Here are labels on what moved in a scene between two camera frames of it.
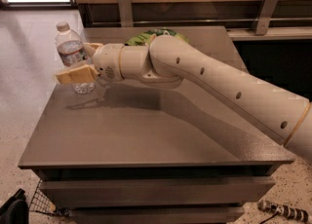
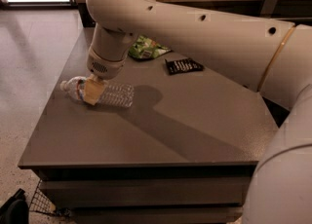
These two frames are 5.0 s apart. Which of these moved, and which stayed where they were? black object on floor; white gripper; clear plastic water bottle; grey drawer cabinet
Moved: clear plastic water bottle
Stayed: white gripper; grey drawer cabinet; black object on floor
